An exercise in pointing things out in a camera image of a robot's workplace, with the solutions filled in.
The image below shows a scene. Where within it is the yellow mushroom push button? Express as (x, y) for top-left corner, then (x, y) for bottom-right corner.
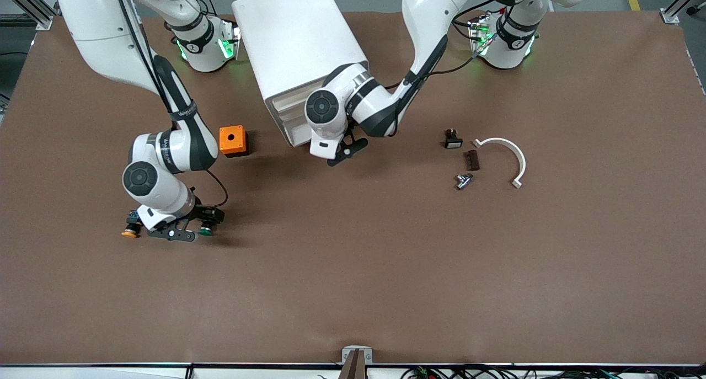
(121, 210), (143, 239)

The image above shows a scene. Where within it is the white drawer cabinet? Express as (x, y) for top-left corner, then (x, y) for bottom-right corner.
(231, 0), (369, 148)

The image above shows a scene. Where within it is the brown table mat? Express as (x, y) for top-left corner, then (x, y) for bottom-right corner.
(0, 10), (706, 366)

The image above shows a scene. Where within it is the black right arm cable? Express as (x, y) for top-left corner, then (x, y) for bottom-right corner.
(113, 0), (229, 207)

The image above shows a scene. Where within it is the black right camera mount plate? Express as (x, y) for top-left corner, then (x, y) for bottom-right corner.
(147, 219), (197, 242)

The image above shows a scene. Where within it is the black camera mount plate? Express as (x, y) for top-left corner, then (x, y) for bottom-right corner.
(327, 135), (369, 167)
(147, 219), (197, 242)

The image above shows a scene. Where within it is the black left camera mount plate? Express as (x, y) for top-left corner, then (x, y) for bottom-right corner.
(327, 135), (369, 167)

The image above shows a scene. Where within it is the orange button enclosure box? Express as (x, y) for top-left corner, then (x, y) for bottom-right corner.
(219, 125), (249, 158)

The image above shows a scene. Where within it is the white curved plastic bracket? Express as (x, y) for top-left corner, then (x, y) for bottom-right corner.
(473, 137), (527, 189)

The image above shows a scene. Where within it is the grey table edge bracket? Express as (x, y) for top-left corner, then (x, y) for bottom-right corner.
(339, 346), (373, 379)

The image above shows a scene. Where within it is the bundle of cables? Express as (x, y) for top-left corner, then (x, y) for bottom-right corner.
(400, 364), (706, 379)

